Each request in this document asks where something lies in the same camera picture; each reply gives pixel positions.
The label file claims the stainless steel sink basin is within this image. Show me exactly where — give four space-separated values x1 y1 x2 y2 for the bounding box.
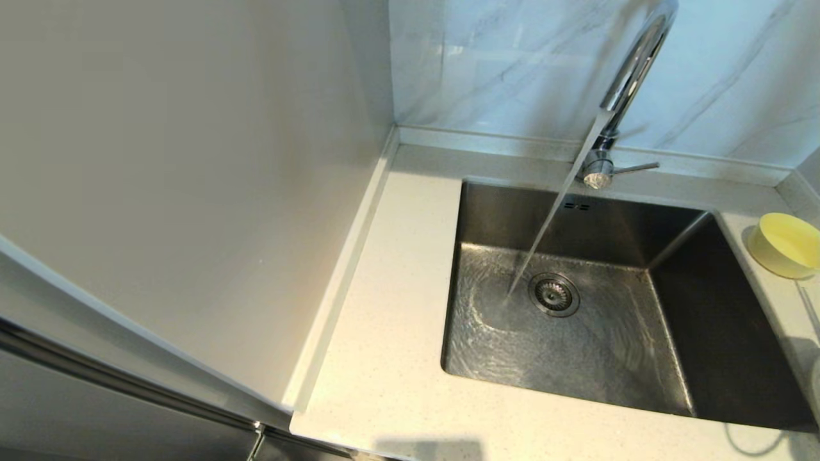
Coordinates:
441 179 819 431

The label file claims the yellow plastic bowl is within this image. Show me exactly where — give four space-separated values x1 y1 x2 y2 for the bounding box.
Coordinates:
747 213 820 280

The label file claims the running water stream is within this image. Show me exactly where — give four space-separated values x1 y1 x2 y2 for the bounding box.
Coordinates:
503 110 614 307

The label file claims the tall grey cabinet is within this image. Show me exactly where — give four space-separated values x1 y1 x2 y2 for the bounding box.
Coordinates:
0 0 398 461

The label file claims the round metal drain strainer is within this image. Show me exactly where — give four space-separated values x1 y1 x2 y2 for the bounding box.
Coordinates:
528 273 581 318

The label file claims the chrome gooseneck faucet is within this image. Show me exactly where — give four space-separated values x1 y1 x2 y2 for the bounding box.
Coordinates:
575 0 678 190

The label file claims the dark metal cabinet trim bar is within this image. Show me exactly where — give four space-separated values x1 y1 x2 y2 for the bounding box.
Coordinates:
0 314 356 459

